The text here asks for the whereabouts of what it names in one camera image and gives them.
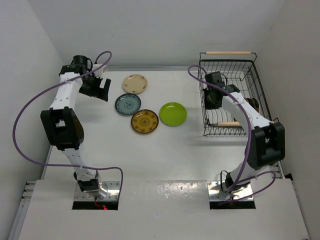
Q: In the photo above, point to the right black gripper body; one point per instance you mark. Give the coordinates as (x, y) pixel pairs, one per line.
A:
(209, 104)

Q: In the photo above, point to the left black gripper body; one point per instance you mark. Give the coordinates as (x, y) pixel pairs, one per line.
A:
(90, 86)

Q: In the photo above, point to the yellow patterned plate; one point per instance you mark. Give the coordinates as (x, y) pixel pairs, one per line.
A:
(144, 121)
(250, 101)

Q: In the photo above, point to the black plate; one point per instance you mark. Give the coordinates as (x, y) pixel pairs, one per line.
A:
(254, 102)

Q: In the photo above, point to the lime green plate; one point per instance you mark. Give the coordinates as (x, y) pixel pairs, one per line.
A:
(173, 114)

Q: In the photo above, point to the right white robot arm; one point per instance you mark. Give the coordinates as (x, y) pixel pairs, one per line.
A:
(265, 139)

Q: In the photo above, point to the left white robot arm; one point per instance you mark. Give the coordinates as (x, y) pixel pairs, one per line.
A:
(62, 126)

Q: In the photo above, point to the blue patterned plate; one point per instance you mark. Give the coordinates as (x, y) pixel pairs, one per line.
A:
(127, 104)

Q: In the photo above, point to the beige floral plate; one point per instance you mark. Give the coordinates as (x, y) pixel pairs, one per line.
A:
(135, 84)

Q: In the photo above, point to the black wire dish rack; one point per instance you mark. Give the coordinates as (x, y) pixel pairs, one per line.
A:
(240, 72)

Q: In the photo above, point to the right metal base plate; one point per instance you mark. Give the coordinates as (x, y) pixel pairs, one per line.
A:
(217, 192)

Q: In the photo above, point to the metal base plate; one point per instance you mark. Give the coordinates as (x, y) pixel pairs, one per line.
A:
(109, 193)
(217, 192)

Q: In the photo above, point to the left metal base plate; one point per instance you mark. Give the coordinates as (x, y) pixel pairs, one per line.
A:
(109, 193)

